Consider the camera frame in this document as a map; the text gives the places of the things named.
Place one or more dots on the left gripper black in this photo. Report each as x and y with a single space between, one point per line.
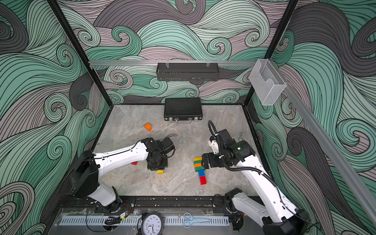
165 165

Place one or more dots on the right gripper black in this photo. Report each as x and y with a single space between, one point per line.
213 162

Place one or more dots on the red square lego brick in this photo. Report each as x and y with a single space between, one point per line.
203 180

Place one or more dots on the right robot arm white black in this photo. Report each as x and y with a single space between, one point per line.
275 214

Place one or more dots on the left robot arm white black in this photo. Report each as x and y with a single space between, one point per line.
86 175

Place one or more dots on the orange half-round block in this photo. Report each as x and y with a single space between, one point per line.
148 127

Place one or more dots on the black hard case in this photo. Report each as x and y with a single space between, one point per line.
183 109

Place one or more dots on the white analog clock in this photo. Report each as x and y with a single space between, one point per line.
152 224

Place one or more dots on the light blue scissors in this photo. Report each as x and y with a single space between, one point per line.
189 220

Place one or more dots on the clear plastic wall holder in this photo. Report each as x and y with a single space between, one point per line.
267 81

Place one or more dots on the black wall shelf tray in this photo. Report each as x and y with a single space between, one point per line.
187 72

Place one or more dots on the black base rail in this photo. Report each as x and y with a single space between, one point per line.
215 204

